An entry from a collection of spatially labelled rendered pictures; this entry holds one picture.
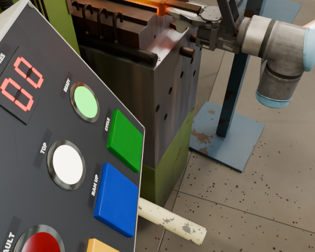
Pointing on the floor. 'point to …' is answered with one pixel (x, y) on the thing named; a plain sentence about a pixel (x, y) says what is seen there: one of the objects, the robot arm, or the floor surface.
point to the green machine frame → (63, 28)
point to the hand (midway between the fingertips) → (172, 6)
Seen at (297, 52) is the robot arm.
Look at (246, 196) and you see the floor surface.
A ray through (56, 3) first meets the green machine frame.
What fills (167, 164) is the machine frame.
